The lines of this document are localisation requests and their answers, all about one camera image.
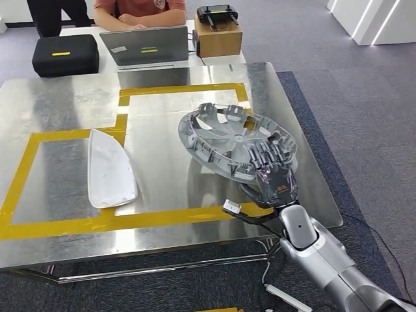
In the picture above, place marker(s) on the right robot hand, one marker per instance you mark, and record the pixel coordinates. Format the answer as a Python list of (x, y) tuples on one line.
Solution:
[(276, 185)]

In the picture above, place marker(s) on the grey plastic wheel hubcap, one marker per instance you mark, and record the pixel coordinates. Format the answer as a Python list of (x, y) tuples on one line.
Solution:
[(224, 137)]

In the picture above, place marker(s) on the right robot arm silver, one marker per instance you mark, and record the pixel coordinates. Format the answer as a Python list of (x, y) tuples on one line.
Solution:
[(325, 258)]

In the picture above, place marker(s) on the steel workbench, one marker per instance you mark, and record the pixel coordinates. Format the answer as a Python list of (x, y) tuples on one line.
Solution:
[(162, 172)]

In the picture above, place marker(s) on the white plastic cover part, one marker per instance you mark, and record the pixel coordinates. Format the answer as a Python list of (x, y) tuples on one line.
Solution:
[(110, 172)]

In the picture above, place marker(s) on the white power strip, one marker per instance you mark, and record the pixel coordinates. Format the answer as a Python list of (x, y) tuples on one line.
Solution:
[(286, 299)]

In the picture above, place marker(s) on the cardboard box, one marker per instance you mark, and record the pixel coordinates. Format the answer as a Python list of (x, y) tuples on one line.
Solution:
[(217, 41)]

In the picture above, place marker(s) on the black remote controller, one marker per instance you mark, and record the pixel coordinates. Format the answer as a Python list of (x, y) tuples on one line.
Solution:
[(216, 13)]

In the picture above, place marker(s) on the grey laptop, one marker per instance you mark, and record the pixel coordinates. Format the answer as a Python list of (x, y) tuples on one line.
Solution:
[(146, 47)]

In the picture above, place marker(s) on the person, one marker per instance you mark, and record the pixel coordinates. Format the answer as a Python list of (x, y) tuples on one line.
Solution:
[(55, 15), (140, 10)]

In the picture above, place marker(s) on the white desk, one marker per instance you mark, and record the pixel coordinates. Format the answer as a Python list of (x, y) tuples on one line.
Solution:
[(106, 64)]

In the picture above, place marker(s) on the black carrying case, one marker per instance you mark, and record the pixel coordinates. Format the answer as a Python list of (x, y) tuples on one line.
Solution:
[(65, 56)]

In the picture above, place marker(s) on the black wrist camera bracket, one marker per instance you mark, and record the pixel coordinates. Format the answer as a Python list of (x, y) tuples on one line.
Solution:
[(257, 219)]

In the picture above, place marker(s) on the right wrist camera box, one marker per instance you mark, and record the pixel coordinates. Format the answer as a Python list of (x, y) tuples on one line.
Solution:
[(232, 207)]

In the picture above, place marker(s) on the white wall panels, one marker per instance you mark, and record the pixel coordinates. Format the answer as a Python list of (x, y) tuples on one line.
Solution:
[(357, 21)]

